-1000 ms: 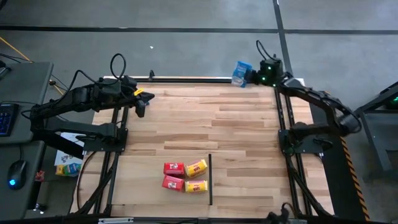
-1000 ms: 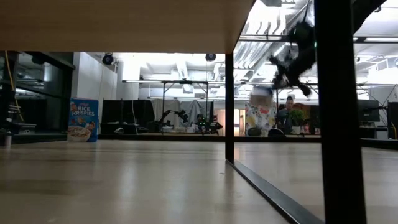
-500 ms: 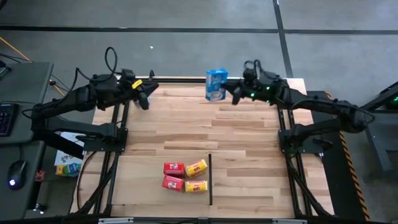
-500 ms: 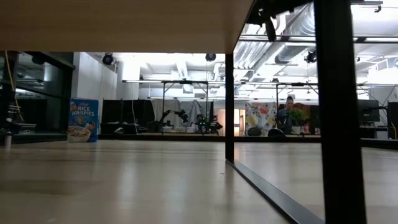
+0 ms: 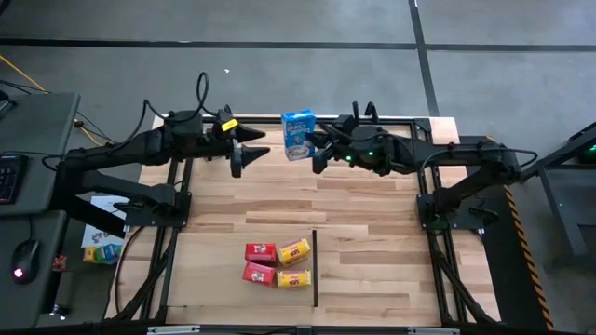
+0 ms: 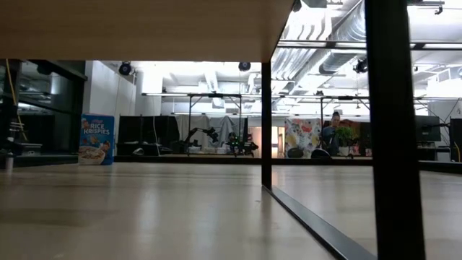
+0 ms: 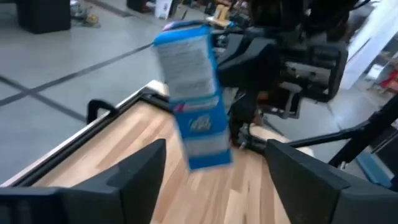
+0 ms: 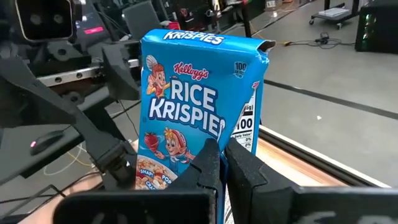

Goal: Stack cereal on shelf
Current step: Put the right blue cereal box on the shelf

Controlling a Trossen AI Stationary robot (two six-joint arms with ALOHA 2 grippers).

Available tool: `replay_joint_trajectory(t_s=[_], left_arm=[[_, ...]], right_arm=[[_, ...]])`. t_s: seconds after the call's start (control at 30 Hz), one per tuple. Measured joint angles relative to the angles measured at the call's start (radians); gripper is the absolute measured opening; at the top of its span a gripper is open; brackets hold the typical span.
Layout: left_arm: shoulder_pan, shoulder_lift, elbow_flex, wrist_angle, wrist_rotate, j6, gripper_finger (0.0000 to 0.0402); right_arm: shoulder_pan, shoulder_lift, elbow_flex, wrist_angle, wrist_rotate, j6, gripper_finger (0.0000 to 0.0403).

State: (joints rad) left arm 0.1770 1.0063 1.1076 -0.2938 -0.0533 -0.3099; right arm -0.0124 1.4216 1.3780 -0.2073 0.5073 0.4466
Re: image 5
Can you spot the black aluminium table frame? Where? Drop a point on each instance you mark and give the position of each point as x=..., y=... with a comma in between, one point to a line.
x=428, y=186

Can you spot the grey metal cart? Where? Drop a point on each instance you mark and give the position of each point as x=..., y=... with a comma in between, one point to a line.
x=563, y=205

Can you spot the black shelf side frame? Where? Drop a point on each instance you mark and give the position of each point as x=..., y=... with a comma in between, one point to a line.
x=315, y=298

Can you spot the black desk device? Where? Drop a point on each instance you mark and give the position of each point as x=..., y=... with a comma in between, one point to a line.
x=5, y=104

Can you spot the silver metal bracket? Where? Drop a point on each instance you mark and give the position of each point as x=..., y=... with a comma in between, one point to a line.
x=173, y=330
x=433, y=331

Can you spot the colourful cereal multipack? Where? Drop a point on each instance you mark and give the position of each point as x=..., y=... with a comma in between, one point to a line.
x=104, y=253

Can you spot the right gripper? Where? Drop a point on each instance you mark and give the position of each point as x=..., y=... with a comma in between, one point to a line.
x=351, y=144

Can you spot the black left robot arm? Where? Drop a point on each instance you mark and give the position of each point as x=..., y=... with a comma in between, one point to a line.
x=116, y=151

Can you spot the blue Rice Krispies cereal box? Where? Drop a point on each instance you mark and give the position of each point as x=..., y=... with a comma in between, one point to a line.
x=297, y=135

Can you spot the black keyboard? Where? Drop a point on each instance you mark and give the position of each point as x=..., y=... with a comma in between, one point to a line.
x=11, y=179

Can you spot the grey desk top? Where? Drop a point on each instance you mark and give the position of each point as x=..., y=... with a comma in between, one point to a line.
x=42, y=298
x=39, y=139

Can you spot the small red object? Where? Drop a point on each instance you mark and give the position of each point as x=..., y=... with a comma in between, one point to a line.
x=59, y=263

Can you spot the black flat beam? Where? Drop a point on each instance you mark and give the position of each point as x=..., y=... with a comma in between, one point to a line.
x=93, y=218

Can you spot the yellow Corn Pops cereal box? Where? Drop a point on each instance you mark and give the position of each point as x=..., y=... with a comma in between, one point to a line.
x=294, y=279
x=293, y=251

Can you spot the black table clamp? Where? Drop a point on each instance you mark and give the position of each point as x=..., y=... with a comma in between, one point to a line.
x=371, y=109
x=226, y=109

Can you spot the black computer mouse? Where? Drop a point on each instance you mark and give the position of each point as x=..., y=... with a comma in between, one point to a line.
x=25, y=260

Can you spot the red Froot Loops cereal box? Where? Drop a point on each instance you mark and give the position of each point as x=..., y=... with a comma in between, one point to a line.
x=258, y=275
x=261, y=253

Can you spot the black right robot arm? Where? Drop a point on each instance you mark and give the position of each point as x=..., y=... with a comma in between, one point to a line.
x=465, y=153

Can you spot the yellow tape label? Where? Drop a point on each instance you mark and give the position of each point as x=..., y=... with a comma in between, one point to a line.
x=229, y=124

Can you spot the black mat with hazard stripe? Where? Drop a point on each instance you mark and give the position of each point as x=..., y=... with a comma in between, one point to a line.
x=503, y=279

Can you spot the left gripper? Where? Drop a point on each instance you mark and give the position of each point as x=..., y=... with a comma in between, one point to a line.
x=219, y=142

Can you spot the white printed cardboard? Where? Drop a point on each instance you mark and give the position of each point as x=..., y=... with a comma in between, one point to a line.
x=104, y=237

